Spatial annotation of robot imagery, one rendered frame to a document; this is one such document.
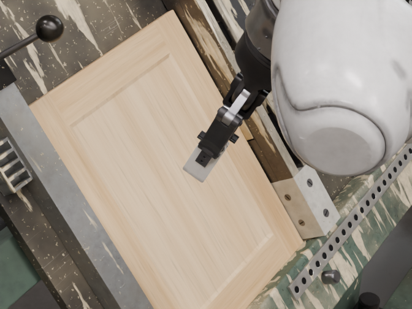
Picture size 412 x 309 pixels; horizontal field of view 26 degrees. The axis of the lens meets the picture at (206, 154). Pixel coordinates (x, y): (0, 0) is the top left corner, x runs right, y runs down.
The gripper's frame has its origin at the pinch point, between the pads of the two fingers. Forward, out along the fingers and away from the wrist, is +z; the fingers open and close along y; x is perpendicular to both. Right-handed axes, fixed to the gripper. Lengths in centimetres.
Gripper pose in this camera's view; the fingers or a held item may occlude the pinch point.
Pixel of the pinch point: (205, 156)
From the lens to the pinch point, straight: 104.6
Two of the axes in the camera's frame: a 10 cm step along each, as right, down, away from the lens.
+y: -4.4, 5.8, -6.9
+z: -3.8, 5.7, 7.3
